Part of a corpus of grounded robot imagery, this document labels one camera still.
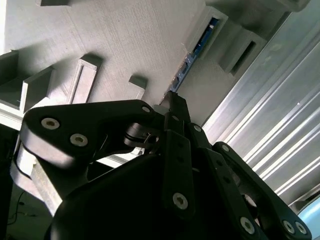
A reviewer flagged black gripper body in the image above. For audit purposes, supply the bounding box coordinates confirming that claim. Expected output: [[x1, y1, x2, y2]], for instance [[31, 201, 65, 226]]
[[48, 153, 242, 240]]

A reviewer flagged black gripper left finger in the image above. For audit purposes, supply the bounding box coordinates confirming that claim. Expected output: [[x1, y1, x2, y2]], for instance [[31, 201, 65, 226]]
[[19, 91, 198, 220]]

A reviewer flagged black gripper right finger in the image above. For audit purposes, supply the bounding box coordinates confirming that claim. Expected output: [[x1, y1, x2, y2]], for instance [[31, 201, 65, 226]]
[[176, 92, 313, 240]]

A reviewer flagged blue RAM stick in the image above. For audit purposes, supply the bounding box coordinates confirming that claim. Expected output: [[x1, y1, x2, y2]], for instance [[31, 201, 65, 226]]
[[168, 16, 222, 93]]

